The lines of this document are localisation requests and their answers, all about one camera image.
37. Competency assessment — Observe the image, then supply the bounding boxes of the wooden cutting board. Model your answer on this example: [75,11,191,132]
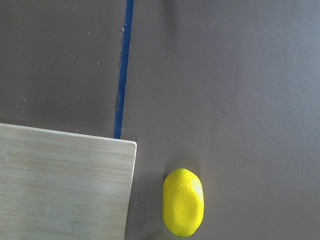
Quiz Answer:
[0,123,137,240]

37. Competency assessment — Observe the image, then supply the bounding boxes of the lemon left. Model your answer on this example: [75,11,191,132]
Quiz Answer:
[162,168,205,238]

